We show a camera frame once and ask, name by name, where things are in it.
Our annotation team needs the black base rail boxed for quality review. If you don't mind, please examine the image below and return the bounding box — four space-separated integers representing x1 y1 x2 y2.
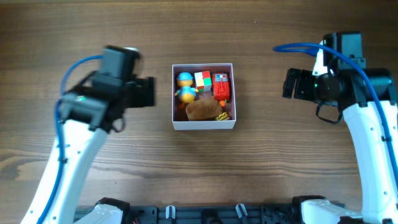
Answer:
74 197 346 224

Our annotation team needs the red toy truck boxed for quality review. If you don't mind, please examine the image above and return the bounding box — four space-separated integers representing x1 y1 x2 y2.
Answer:
212 73 230 101

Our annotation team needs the brown plush toy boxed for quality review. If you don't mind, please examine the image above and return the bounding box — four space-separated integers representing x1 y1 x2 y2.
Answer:
185 96 224 121

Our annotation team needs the white box pink interior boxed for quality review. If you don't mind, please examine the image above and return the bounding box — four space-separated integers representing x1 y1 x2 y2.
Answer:
172 63 236 131

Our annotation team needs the yellow plastic wheel toy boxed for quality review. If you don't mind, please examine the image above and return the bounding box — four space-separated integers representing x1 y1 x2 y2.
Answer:
215 112 231 121

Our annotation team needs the yellow toy duck blue hat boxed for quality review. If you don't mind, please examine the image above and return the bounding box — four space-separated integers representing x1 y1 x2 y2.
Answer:
174 72 198 109

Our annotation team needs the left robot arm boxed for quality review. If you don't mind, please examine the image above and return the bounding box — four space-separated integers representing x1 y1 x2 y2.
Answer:
22 45 155 223

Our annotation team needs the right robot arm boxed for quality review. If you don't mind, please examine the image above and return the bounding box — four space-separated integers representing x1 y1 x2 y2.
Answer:
274 32 397 223

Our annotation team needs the blue left cable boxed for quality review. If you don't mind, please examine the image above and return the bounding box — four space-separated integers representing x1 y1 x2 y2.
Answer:
35 54 103 224

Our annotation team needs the small colourful puzzle cube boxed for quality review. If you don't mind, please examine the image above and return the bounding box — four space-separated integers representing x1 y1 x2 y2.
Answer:
194 71 212 92

